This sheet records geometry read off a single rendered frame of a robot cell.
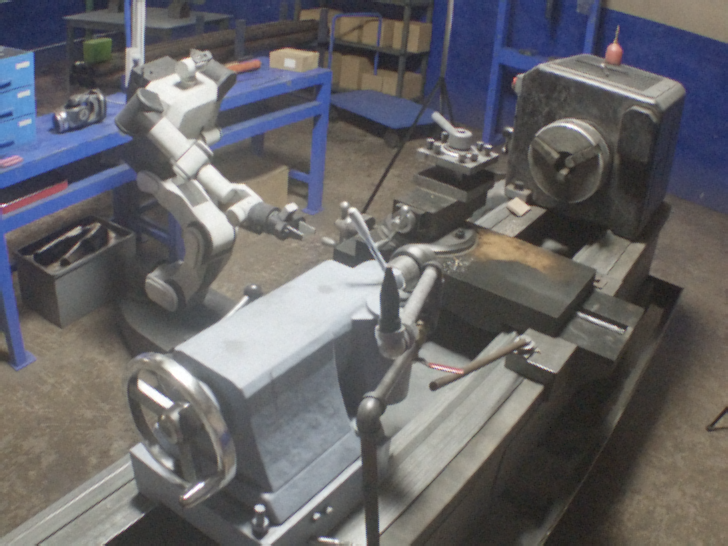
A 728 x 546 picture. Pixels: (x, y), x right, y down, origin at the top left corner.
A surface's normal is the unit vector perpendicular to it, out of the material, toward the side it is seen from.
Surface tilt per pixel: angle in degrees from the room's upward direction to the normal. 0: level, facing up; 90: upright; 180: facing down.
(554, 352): 0
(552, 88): 90
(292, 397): 76
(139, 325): 0
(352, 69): 90
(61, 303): 90
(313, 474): 62
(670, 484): 0
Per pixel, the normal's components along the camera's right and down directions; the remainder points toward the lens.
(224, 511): 0.09, -0.87
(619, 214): -0.55, 0.36
